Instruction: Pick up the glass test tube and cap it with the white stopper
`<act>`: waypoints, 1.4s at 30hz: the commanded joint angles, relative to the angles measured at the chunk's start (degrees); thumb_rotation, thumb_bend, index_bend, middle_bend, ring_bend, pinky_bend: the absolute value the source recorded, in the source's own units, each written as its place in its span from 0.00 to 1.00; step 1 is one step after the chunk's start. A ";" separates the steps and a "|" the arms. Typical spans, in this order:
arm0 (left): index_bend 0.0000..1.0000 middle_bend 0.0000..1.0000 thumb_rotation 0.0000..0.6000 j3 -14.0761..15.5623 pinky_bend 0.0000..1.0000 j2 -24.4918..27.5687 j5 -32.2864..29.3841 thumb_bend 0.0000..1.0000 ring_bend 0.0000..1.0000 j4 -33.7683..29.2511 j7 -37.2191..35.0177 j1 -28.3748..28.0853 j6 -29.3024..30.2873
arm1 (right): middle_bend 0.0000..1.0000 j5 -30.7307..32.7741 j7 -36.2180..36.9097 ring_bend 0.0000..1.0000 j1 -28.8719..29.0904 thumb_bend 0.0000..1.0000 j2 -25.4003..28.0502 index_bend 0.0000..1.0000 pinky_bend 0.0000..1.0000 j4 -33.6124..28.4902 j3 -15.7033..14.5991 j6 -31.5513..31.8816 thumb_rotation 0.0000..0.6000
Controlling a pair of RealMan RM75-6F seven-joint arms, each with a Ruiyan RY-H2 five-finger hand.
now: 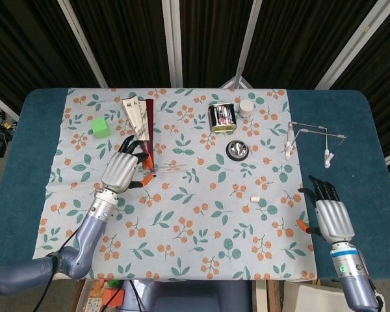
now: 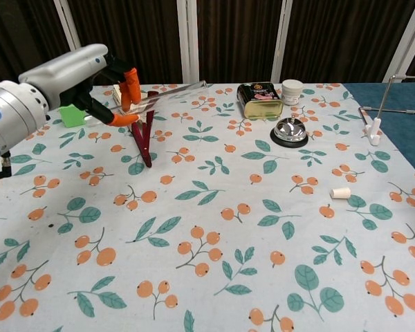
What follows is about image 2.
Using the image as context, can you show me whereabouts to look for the small white jar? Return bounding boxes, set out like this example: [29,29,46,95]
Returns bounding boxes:
[281,79,304,107]

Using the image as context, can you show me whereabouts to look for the green cube box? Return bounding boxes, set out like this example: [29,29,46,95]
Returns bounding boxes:
[58,105,87,129]

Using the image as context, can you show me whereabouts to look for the clear glass test tube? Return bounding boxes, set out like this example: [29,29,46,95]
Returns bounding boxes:
[84,80,208,125]

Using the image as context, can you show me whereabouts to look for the dark red folding fan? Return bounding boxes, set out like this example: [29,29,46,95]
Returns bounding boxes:
[112,82,159,169]

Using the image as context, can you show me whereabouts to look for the gold and black tin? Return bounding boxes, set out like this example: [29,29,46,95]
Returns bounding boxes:
[237,82,285,121]

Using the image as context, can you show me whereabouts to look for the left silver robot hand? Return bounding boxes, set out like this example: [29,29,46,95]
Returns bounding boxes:
[19,43,141,127]

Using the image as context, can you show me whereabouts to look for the white rubber stopper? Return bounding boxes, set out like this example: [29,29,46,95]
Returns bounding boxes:
[329,187,352,200]

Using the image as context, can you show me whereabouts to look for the silver call bell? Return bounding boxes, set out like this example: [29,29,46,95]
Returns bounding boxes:
[270,116,309,149]

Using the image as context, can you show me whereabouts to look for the orange fruit print tablecloth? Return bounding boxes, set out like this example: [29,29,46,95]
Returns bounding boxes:
[0,82,415,332]

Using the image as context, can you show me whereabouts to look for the metal wire stand white clips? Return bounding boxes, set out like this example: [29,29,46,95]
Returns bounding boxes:
[358,74,415,146]

